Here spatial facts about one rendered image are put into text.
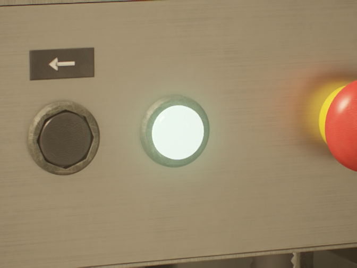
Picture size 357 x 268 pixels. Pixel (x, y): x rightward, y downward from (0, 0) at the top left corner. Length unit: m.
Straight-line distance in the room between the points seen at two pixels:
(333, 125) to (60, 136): 0.11
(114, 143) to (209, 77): 0.05
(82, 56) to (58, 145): 0.04
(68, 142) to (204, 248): 0.08
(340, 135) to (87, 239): 0.11
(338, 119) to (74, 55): 0.11
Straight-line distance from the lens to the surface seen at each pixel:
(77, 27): 0.80
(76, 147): 0.80
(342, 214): 0.86
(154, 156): 0.82
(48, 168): 0.80
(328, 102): 0.84
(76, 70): 0.80
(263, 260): 0.94
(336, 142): 0.83
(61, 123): 0.80
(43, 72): 0.80
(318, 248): 0.86
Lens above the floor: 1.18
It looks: 9 degrees down
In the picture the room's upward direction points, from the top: straight up
